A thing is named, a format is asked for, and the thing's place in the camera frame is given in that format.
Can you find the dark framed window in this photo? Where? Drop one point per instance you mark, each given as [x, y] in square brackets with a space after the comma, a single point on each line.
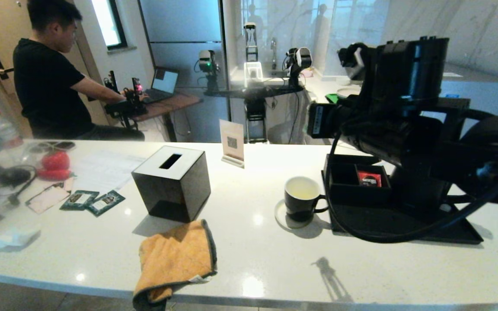
[106, 21]

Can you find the acrylic table sign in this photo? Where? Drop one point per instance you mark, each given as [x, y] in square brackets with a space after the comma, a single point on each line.
[231, 140]

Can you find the orange microfiber cloth grey trim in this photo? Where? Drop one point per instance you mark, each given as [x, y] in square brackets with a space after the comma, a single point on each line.
[171, 259]

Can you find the white plate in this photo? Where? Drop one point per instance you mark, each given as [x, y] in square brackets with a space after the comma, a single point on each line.
[346, 91]

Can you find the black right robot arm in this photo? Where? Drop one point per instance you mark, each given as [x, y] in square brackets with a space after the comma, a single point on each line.
[404, 108]

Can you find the red toy bell pepper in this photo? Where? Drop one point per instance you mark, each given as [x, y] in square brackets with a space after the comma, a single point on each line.
[55, 160]

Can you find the chrome kitchen faucet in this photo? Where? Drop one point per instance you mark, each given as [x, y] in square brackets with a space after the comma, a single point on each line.
[273, 47]

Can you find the black background robot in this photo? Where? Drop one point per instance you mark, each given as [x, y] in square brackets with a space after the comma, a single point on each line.
[255, 112]

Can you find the person in black shirt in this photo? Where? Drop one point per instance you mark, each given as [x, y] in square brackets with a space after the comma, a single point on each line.
[46, 86]

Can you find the crumpled white tissue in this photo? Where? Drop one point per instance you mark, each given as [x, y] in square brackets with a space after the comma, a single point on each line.
[15, 238]

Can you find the green tea sachet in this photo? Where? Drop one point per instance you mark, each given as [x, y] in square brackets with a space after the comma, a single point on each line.
[107, 202]
[78, 199]

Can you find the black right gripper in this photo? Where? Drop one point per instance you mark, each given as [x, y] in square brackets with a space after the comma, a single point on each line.
[324, 121]

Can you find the black power brick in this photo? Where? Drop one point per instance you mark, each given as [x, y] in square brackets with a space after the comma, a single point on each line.
[13, 177]

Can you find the black glossy tissue box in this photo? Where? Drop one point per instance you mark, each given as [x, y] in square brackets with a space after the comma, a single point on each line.
[175, 190]

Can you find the grey refrigerator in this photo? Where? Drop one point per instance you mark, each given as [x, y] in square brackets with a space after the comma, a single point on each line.
[180, 26]

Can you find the black serving tray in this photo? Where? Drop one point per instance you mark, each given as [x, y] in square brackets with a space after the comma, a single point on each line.
[383, 226]

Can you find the black sachet organiser box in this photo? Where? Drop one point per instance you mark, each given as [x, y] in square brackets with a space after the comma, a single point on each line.
[344, 194]

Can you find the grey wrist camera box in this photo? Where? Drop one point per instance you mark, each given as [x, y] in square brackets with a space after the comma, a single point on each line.
[357, 60]

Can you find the printed white paper sheet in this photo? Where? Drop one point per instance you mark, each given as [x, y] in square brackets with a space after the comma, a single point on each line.
[102, 170]

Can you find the white round coaster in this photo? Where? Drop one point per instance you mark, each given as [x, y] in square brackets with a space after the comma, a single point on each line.
[280, 218]

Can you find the open laptop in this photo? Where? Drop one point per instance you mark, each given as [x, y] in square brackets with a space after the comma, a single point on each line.
[164, 81]

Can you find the beige torn sachet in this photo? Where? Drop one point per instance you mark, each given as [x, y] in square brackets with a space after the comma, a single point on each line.
[48, 198]

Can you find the silver microwave oven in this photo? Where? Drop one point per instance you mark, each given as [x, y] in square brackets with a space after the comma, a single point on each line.
[482, 90]

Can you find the clear water bottle red cap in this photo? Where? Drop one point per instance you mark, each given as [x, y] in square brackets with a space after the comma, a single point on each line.
[0, 131]

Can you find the black mug white inside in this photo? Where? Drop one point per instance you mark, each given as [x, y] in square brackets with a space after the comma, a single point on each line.
[301, 209]

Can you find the brown wooden desk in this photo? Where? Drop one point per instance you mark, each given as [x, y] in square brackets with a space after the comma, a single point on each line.
[175, 103]

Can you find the black electric kettle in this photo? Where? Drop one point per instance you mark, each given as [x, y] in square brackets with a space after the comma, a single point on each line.
[417, 190]

